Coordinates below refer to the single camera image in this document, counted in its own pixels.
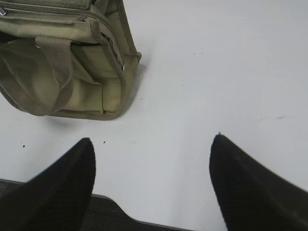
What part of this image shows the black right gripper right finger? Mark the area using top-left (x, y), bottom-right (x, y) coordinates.
top-left (209, 134), bottom-right (308, 231)

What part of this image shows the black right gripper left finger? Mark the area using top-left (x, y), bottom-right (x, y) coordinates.
top-left (0, 138), bottom-right (96, 231)

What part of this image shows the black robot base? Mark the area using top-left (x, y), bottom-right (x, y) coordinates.
top-left (0, 178), bottom-right (188, 231)

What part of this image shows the yellow canvas bag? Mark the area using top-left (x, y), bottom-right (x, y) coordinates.
top-left (0, 0), bottom-right (141, 120)

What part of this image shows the silver zipper pull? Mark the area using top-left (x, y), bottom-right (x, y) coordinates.
top-left (0, 7), bottom-right (7, 16)

